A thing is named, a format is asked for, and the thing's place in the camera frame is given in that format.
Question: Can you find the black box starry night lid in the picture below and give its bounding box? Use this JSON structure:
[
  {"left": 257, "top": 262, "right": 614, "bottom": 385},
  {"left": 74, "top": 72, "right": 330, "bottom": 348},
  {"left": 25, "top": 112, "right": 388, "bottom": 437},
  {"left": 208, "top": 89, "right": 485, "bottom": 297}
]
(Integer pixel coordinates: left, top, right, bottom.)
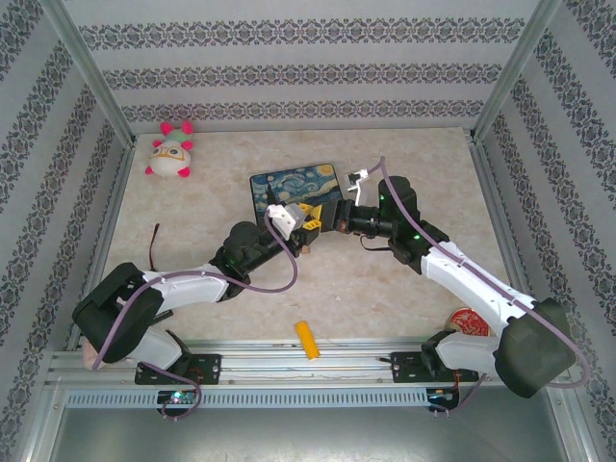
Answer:
[{"left": 248, "top": 162, "right": 341, "bottom": 223}]

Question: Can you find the yellow cylinder block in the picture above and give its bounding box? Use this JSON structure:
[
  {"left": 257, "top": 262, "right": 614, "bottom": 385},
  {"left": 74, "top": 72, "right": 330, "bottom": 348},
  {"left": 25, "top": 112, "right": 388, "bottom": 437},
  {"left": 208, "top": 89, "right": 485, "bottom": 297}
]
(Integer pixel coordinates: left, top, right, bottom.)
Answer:
[{"left": 294, "top": 320, "right": 321, "bottom": 361}]

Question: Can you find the white pink plush toy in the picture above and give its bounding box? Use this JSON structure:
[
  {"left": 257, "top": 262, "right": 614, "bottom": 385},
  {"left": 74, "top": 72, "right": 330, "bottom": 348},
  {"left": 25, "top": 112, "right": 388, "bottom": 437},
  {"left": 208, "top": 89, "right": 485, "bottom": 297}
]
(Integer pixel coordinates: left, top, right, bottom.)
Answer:
[{"left": 143, "top": 119, "right": 195, "bottom": 180}]

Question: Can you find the red patterned round disc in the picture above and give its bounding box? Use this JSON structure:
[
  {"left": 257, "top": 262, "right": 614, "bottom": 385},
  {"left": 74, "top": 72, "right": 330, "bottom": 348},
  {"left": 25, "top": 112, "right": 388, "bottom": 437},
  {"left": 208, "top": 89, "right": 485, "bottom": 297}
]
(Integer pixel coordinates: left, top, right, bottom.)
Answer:
[{"left": 442, "top": 307, "right": 493, "bottom": 338}]

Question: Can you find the pink soft object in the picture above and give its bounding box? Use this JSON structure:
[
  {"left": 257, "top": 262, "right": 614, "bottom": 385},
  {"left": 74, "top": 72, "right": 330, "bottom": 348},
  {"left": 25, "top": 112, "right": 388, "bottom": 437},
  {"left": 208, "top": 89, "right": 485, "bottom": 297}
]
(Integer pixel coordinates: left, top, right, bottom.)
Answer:
[{"left": 80, "top": 339, "right": 105, "bottom": 372}]

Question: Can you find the thin black cable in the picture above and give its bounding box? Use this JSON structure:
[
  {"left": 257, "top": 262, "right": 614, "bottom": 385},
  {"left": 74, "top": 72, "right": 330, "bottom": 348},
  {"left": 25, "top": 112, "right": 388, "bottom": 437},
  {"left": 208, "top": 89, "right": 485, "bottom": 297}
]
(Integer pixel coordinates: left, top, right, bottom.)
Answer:
[{"left": 359, "top": 234, "right": 392, "bottom": 252}]

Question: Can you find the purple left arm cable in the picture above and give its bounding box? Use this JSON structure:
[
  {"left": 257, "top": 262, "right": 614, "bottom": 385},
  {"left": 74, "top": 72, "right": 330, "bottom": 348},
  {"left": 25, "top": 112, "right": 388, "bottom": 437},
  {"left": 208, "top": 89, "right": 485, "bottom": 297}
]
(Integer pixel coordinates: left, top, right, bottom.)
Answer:
[{"left": 93, "top": 211, "right": 299, "bottom": 423}]

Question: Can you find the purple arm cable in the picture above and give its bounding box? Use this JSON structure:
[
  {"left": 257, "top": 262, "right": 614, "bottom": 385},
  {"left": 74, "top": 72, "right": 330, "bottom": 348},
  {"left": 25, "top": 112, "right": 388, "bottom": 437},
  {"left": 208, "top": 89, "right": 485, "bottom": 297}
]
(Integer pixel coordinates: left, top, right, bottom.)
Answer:
[
  {"left": 93, "top": 211, "right": 299, "bottom": 423},
  {"left": 370, "top": 156, "right": 592, "bottom": 420}
]

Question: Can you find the red black wire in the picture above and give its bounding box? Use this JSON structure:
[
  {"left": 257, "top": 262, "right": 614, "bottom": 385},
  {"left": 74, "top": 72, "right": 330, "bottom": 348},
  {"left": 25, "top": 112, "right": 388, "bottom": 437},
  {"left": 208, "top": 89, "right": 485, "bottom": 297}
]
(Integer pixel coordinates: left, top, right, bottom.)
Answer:
[{"left": 147, "top": 222, "right": 161, "bottom": 271}]

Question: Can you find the aluminium frame side rail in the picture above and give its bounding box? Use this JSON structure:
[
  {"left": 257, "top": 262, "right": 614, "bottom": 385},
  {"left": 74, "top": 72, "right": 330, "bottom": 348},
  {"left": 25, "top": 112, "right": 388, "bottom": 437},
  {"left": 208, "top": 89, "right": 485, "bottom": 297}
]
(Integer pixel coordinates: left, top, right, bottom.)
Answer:
[
  {"left": 469, "top": 137, "right": 548, "bottom": 304},
  {"left": 64, "top": 137, "right": 139, "bottom": 355}
]

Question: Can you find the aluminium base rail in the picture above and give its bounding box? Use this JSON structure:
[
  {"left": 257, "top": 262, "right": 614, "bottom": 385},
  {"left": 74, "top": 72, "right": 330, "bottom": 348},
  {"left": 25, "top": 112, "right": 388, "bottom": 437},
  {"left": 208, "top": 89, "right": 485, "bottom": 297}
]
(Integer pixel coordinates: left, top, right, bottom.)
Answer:
[{"left": 45, "top": 339, "right": 506, "bottom": 391}]

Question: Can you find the slotted grey cable duct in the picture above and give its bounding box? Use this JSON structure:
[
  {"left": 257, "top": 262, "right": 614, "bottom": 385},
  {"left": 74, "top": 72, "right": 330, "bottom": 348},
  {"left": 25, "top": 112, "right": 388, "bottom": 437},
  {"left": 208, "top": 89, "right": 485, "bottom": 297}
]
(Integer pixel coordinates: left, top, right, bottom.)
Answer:
[{"left": 64, "top": 388, "right": 429, "bottom": 410}]

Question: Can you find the aluminium frame post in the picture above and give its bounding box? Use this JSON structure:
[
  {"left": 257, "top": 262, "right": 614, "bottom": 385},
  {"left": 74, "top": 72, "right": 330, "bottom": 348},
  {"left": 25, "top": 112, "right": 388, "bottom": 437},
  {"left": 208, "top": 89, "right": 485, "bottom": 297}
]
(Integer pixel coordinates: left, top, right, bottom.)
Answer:
[
  {"left": 37, "top": 0, "right": 139, "bottom": 145},
  {"left": 470, "top": 0, "right": 575, "bottom": 144}
]

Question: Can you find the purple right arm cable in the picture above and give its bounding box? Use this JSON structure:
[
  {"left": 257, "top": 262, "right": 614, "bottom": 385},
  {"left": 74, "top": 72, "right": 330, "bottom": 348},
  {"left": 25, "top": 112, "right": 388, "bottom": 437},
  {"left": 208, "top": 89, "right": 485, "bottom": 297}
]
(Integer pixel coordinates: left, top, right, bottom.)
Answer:
[{"left": 370, "top": 156, "right": 592, "bottom": 420}]

